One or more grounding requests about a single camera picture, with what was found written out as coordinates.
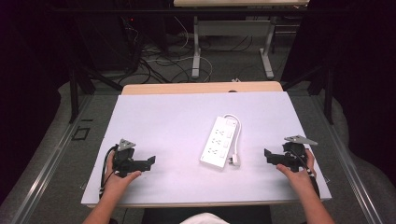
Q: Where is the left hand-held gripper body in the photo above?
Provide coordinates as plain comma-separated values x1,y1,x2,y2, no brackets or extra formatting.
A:
112,138,138,179

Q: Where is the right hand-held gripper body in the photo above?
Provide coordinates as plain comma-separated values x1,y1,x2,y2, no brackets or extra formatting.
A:
281,134,319,173

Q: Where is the person's right hand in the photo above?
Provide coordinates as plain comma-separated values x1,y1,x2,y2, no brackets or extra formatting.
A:
276,148,318,189

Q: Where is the person's left hand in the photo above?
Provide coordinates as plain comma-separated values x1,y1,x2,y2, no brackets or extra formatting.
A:
104,151,143,194

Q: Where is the white power plug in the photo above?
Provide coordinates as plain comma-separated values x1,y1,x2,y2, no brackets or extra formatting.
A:
228,155,242,168

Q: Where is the white table board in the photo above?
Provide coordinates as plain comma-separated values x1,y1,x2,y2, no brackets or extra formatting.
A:
80,91,332,206

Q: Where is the white power strip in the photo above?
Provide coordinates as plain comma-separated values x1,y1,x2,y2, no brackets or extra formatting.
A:
199,116,239,171

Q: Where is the person's dark lap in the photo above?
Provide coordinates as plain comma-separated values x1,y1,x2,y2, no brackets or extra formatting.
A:
141,204,274,224

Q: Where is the black metal stand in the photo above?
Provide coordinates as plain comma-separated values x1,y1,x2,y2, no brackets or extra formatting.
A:
68,62,124,124
280,64,336,126

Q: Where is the person's white shirt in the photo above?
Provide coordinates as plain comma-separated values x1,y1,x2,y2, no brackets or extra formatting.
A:
179,212,231,224

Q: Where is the wooden table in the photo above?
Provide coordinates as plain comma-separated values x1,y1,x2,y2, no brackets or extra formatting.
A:
87,80,331,209

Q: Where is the white desk with metal legs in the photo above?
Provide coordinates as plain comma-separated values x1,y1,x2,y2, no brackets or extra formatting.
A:
173,0,311,80

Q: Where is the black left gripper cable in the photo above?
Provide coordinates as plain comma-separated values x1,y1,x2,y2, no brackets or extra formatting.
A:
98,144,120,200

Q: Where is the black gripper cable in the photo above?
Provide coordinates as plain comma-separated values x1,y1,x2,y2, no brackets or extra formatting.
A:
290,148,321,199
98,144,120,200

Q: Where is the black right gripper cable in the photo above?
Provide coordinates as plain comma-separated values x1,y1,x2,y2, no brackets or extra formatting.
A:
290,148,321,199

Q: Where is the white power strip cable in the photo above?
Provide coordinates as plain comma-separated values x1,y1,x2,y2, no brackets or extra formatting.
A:
221,113,243,158

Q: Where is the black floor hatch frame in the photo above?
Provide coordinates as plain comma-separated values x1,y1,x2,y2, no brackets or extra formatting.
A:
71,126,92,142

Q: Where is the aluminium floor rail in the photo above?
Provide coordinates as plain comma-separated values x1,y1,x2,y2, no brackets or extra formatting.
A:
310,94,385,224
8,93,95,224

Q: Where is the tangle of black floor cables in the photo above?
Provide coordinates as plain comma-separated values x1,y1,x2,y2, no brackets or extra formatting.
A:
118,17,200,85

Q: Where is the white floor cable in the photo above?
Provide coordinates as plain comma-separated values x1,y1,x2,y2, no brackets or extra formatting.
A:
145,15,215,83

